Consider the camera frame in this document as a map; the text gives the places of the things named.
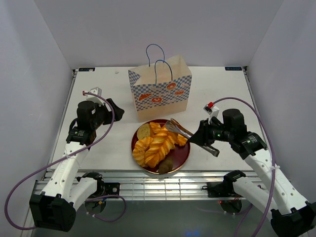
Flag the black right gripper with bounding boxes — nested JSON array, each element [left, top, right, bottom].
[[188, 118, 233, 146]]

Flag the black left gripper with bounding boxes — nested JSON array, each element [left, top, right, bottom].
[[91, 98, 124, 129]]

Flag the metal serving tongs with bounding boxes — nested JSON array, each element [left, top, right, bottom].
[[165, 118, 220, 157]]

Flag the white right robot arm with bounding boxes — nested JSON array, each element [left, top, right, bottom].
[[189, 106, 316, 237]]

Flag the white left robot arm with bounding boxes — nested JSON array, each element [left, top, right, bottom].
[[29, 97, 124, 232]]

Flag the long twisted bread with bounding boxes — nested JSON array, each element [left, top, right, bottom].
[[145, 132, 175, 168]]

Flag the brown chocolate bread lump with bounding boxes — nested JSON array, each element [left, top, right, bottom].
[[158, 157, 173, 174]]

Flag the checkered paper bag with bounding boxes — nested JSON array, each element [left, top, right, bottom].
[[128, 55, 193, 122]]

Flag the red round plate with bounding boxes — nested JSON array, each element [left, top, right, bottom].
[[131, 119, 190, 174]]

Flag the left blue corner label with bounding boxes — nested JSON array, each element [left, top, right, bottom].
[[78, 67, 95, 72]]

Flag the blue corner label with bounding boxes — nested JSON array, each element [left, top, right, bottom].
[[78, 67, 95, 72], [225, 67, 242, 71]]

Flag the right blue corner label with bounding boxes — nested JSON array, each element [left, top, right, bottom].
[[225, 67, 242, 71]]

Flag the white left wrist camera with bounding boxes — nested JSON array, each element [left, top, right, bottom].
[[82, 87, 103, 106]]

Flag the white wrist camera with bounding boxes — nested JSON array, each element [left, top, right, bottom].
[[203, 102, 220, 124], [82, 87, 103, 106]]

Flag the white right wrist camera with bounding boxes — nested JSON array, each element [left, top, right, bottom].
[[203, 102, 220, 124]]

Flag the round glazed ring bread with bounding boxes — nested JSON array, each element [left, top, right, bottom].
[[132, 137, 153, 167]]

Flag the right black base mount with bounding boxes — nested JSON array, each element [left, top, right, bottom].
[[201, 181, 240, 198]]

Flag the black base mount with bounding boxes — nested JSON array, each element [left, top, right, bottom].
[[201, 181, 240, 198], [98, 182, 120, 196]]

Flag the aluminium frame rail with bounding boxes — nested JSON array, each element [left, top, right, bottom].
[[31, 170, 279, 202]]

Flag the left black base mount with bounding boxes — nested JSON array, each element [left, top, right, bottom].
[[98, 182, 120, 196]]

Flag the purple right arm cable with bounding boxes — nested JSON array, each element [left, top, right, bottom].
[[212, 97, 277, 237]]

